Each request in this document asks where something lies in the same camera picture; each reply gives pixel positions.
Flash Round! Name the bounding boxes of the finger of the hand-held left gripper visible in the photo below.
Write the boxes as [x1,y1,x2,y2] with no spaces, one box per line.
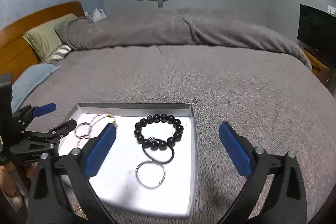
[25,119,77,155]
[17,103,57,125]

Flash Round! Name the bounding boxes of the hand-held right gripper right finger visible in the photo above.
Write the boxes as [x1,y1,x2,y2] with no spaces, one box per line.
[218,122,307,224]

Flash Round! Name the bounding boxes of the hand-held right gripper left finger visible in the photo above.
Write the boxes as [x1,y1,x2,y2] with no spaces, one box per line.
[28,123,118,224]

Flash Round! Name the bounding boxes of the thin dark metal bangle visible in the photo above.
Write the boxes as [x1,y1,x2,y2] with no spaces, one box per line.
[75,122,91,138]

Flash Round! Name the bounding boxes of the thin gold and silver bangles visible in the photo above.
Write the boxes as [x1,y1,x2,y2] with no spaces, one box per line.
[89,114,118,136]

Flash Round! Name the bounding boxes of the silver bangle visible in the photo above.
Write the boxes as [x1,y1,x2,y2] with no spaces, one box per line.
[135,161,166,189]

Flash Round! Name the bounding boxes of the shallow grey cardboard box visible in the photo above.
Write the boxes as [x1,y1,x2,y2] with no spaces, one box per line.
[56,102,199,218]

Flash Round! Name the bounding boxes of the black cord bracelet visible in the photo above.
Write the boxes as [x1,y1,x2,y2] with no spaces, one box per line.
[142,138,175,163]

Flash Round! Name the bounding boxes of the large black bead bracelet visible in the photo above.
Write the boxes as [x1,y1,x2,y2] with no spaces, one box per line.
[134,113,184,151]

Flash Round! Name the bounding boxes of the person's left hand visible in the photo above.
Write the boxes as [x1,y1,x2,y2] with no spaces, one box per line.
[0,162,17,197]

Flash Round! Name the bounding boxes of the light blue blanket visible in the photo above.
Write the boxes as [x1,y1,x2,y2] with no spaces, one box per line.
[10,63,61,114]

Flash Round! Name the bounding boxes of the striped pillow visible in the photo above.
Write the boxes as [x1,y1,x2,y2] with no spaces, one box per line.
[50,45,72,60]

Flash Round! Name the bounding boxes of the grey bed blanket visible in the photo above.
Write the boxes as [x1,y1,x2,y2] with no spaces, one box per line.
[10,43,336,224]

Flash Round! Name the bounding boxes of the wooden headboard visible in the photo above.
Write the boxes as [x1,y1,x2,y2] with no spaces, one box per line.
[0,0,86,83]

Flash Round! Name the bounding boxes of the olive green pillow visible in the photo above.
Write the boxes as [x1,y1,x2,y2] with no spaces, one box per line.
[23,13,79,63]

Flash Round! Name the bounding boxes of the white plastic bag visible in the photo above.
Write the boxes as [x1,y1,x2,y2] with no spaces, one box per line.
[84,8,107,22]

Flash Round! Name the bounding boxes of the wooden television stand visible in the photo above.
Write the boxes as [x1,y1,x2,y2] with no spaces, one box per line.
[299,46,331,83]

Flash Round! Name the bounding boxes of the rolled grey duvet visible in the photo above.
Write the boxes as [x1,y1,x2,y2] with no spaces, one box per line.
[54,7,313,71]

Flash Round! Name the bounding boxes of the black television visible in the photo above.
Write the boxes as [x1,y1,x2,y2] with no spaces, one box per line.
[297,4,336,68]

